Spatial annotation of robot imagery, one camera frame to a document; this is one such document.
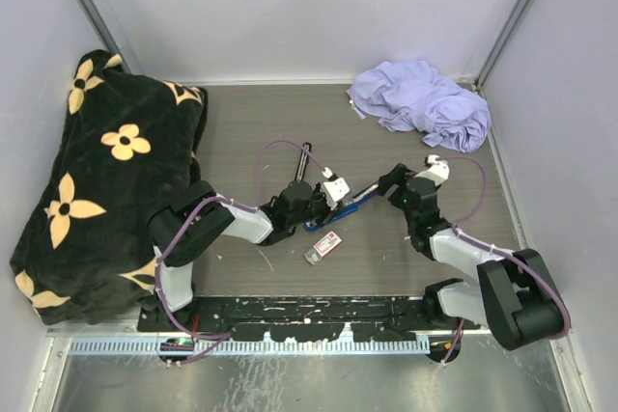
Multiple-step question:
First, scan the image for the black stapler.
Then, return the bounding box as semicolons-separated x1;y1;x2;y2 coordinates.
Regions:
294;142;312;181

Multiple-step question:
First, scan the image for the red white staple box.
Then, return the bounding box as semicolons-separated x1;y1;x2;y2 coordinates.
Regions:
304;232;342;265

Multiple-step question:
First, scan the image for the blue stapler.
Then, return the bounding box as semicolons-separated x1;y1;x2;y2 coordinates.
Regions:
304;181;379;232

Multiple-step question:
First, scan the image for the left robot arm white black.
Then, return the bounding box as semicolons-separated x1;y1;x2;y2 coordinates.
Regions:
147;180;348;331

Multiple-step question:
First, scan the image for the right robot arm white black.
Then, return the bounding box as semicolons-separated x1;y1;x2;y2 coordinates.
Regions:
378;156;572;350

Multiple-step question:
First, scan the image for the lavender crumpled cloth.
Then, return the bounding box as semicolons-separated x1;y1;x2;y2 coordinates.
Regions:
347;60;492;153

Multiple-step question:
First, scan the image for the black floral blanket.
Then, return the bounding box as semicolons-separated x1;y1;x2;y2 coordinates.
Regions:
10;50;208;326

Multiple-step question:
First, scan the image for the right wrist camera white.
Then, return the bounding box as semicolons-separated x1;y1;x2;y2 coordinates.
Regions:
416;154;450;187

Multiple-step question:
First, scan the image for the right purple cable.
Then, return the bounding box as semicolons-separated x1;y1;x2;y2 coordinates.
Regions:
436;155;572;365

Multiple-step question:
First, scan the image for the white cable duct strip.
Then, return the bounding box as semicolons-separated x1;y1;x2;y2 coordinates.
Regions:
69;336;431;357

